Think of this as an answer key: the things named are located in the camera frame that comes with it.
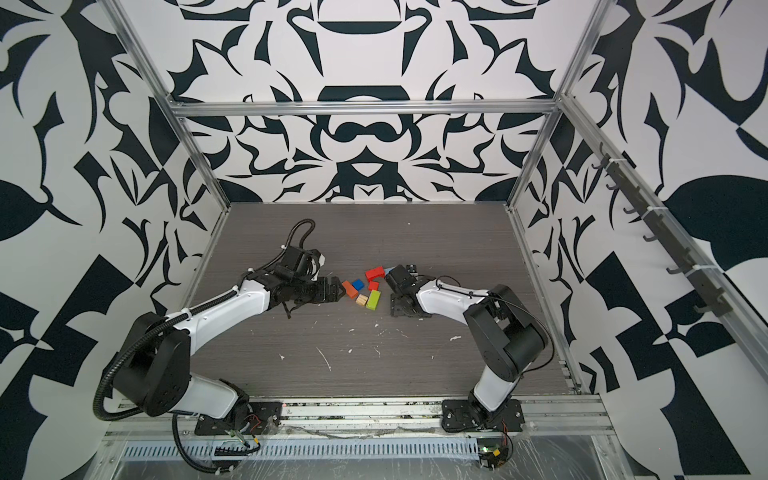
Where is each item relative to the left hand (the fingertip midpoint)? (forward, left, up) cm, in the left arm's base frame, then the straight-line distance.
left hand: (334, 287), depth 87 cm
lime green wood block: (0, -11, -9) cm, 14 cm away
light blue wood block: (+10, -15, -7) cm, 20 cm away
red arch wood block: (+9, -12, -8) cm, 16 cm away
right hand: (-2, -21, -9) cm, 23 cm away
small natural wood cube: (0, -7, -9) cm, 11 cm away
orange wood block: (+2, -4, -8) cm, 9 cm away
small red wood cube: (+5, -11, -9) cm, 15 cm away
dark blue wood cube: (+5, -6, -8) cm, 12 cm away
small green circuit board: (-38, -38, -11) cm, 54 cm away
